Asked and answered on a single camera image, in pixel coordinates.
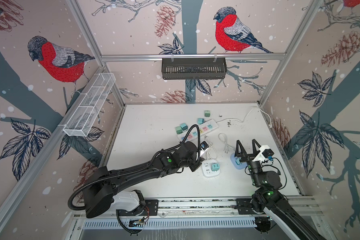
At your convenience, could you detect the white square socket cube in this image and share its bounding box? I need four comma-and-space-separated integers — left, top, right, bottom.
202, 159, 221, 178

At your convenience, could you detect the white multicolour power strip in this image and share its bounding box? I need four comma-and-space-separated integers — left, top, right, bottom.
186, 120, 219, 142

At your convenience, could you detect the blue square socket cube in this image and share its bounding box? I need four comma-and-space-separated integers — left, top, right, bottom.
230, 153, 248, 170

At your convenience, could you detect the teal plug adapter front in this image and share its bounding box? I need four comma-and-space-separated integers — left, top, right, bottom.
211, 163, 220, 172

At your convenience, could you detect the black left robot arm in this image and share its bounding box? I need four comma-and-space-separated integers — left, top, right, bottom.
68, 125, 204, 218

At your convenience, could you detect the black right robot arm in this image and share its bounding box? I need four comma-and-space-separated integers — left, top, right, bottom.
233, 139, 324, 240

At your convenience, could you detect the green plug adapter left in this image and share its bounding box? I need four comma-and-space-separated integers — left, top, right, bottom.
175, 126, 183, 134

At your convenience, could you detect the green plug adapter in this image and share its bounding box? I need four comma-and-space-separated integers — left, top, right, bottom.
204, 110, 211, 118
175, 126, 183, 134

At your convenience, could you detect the green plug adapter far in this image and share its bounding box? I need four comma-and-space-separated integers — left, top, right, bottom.
204, 110, 211, 118

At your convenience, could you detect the white mesh shelf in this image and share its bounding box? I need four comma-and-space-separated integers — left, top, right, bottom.
63, 73, 116, 137

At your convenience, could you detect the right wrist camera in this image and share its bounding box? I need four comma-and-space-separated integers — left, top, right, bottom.
253, 145, 275, 163

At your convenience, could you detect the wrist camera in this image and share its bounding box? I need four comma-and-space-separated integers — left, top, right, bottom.
200, 141, 210, 157
253, 145, 275, 163

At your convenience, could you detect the white blue cube cable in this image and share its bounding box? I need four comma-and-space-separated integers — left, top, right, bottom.
217, 132, 232, 154

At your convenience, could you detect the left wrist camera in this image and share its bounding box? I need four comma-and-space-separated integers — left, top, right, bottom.
200, 141, 210, 157

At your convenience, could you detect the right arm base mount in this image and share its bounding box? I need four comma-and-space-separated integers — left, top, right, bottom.
234, 198, 257, 215

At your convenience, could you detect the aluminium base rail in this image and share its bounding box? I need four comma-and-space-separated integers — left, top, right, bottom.
65, 196, 328, 230

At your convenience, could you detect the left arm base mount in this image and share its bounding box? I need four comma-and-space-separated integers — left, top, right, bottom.
114, 190, 159, 216

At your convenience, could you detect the black wire basket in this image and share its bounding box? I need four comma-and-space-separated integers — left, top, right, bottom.
162, 58, 227, 80

